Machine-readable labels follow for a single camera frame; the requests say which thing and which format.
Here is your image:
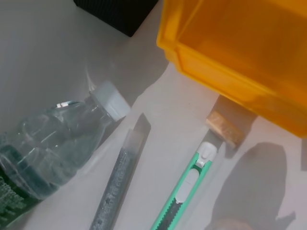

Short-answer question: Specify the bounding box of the black mesh pen holder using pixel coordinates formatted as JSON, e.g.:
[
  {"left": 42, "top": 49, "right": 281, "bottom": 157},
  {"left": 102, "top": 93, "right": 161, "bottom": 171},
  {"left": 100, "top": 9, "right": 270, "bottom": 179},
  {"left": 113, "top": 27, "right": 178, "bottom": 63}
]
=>
[{"left": 73, "top": 0, "right": 159, "bottom": 38}]

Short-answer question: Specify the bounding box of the small wooden block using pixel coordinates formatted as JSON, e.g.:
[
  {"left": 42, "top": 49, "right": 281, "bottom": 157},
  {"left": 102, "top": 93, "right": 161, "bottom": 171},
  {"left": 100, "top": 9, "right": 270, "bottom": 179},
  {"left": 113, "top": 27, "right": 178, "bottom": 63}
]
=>
[{"left": 205, "top": 111, "right": 243, "bottom": 149}]

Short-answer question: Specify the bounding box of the clear green-label water bottle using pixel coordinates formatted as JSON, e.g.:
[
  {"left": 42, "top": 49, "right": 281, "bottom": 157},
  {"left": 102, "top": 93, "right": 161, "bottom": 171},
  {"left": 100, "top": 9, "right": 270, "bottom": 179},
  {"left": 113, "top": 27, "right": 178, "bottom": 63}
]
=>
[{"left": 0, "top": 80, "right": 131, "bottom": 230}]

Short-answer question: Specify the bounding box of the green utility knife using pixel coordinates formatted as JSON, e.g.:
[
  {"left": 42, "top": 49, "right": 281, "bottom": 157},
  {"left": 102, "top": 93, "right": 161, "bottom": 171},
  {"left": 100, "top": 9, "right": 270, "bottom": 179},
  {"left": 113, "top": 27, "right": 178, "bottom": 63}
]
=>
[{"left": 150, "top": 141, "right": 223, "bottom": 230}]

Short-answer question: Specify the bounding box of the grey pen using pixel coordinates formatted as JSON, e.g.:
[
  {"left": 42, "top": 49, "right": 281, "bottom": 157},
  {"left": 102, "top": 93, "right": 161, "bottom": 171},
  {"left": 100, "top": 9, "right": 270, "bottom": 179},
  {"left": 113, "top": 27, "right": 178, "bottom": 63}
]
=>
[{"left": 89, "top": 114, "right": 152, "bottom": 230}]

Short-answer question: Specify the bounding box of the yellow plastic bin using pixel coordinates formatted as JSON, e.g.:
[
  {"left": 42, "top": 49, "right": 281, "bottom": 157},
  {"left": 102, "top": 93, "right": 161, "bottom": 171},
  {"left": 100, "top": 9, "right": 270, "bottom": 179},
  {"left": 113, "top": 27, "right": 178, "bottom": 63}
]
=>
[{"left": 156, "top": 0, "right": 307, "bottom": 139}]

